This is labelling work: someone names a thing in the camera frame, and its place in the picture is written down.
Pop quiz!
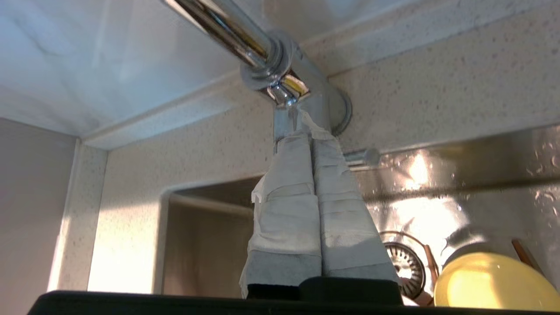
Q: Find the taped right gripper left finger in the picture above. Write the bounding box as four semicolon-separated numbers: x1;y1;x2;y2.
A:
239;130;323;299

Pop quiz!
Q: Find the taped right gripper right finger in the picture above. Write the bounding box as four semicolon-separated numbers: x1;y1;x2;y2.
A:
301;109;401;284

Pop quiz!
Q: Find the wooden chopstick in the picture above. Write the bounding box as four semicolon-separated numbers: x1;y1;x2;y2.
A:
511;238;546;277
423;244;440;285

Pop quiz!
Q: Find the yellow plastic bowl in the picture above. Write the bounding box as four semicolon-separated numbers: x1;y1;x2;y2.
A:
433;252;560;309

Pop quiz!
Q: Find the chrome gooseneck faucet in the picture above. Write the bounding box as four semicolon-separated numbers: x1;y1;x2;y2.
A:
162;0;382;168

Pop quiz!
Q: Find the stainless steel sink basin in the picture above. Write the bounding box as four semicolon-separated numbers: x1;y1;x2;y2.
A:
153;125;560;307

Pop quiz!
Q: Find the round metal drain strainer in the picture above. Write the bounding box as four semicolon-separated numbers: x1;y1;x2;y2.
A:
380;231;427;301

